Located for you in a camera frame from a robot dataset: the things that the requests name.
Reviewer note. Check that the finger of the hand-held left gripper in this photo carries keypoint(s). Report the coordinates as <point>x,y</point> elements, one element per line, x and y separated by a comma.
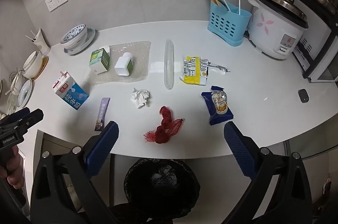
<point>33,118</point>
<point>19,111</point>

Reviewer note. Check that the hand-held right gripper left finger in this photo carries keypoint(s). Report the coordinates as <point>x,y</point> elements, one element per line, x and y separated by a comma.
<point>105,144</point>

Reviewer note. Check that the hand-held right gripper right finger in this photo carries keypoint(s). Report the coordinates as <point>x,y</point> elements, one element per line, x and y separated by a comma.
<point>237,150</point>

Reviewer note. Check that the purple sachet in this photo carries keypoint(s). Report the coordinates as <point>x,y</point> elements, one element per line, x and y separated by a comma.
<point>103,113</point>

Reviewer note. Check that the blue and white milk carton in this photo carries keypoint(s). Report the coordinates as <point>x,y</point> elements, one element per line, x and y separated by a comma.
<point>71,94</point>

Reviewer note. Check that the blue snack wrapper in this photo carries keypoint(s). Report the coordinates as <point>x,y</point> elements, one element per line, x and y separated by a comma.
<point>217,107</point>

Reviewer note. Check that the white tissue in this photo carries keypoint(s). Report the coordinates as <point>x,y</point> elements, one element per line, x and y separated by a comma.
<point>140,98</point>

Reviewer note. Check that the red mesh bag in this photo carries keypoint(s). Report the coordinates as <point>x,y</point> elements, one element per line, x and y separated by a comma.
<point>165,129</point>

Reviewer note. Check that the bin with black bag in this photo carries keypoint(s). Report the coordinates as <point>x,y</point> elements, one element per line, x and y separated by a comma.
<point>161,187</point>

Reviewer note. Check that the white bottle with green label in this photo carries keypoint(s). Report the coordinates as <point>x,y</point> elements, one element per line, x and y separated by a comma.
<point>123,65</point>

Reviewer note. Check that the green and white box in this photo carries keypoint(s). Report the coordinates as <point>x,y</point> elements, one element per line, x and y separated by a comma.
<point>99,60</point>

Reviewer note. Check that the yellow and white snack packet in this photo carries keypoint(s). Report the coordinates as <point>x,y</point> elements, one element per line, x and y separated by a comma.
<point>194,70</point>

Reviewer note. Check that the clear bubble wrap sheet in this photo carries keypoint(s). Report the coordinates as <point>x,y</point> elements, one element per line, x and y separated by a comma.
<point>140,60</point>

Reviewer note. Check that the clear plastic toothbrush case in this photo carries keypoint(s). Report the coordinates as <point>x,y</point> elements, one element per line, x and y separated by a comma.
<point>169,65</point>

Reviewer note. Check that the person's left hand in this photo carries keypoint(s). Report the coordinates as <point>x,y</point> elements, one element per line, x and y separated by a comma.
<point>14,168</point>

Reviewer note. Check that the round wooden coaster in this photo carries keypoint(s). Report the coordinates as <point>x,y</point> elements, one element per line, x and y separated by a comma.
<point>42,69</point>

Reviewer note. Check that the plain white bowl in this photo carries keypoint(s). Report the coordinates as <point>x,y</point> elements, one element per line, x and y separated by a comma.
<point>33,65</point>

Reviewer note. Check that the white cup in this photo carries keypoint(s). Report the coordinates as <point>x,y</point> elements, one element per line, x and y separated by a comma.
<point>42,41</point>

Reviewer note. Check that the small clear plastic wrapper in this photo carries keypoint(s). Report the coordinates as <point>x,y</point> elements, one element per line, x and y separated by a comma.
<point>219,68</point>

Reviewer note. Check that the small black oval object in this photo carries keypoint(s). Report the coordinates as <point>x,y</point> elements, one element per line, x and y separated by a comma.
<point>303,96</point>

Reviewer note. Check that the blue patterned bowl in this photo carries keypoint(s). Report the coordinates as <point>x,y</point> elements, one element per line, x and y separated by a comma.
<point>74,35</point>

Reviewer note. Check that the white flowered rice cooker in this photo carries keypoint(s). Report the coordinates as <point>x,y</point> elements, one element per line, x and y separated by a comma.
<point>274,31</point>

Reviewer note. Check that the blue perforated utensil holder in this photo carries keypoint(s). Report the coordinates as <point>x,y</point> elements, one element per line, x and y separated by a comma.
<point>227,26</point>

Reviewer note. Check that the white microwave oven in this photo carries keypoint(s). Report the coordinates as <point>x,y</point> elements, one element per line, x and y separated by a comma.
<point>322,55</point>

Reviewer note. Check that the grey spoon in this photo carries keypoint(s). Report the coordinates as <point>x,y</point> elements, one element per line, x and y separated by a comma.
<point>223,3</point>

